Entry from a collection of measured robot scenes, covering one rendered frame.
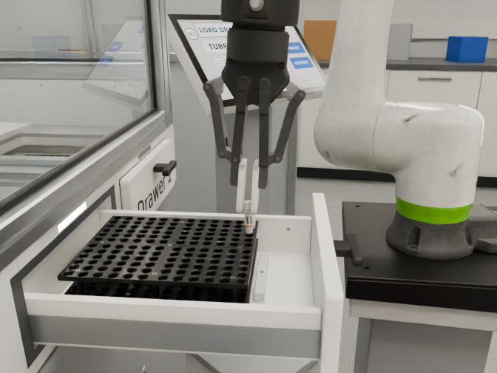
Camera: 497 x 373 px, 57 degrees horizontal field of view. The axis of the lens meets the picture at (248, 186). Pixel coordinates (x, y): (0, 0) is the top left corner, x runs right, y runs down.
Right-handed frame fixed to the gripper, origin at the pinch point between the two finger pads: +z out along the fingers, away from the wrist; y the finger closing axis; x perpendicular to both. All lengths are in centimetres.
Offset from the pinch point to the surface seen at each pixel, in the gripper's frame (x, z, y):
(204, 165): 161, 51, -39
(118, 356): 3.2, 34.6, -20.8
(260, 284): -5.0, 11.8, 3.0
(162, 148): 32.6, 5.5, -21.8
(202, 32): 78, -16, -24
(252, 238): -2.0, 6.7, 1.2
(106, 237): -3.9, 8.0, -18.7
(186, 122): 162, 29, -49
